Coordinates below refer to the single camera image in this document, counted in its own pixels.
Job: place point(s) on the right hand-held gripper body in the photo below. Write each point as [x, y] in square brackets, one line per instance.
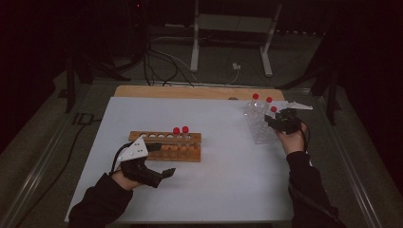
[286, 122]

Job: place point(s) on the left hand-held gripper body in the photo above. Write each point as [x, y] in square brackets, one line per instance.
[134, 152]

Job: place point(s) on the clear acrylic test tube rack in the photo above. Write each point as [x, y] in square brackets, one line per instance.
[258, 126]

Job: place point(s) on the wooden test tube rack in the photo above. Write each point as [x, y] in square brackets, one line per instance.
[177, 155]

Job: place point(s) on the person's right hand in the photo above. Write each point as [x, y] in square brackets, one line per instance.
[294, 142]

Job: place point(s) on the person's left hand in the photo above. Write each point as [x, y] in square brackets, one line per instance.
[123, 182]

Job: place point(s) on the black stand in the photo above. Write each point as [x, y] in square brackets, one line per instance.
[70, 85]
[331, 91]

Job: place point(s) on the white table sheet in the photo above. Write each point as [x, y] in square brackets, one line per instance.
[221, 186]

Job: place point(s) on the white plug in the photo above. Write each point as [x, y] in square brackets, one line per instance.
[236, 66]

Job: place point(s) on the dark power strip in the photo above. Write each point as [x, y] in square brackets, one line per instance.
[297, 32]

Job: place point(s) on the grey metal stand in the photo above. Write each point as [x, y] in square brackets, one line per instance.
[195, 47]

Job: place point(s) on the aluminium frame rail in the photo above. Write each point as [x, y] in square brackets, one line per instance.
[34, 177]
[351, 180]
[202, 83]

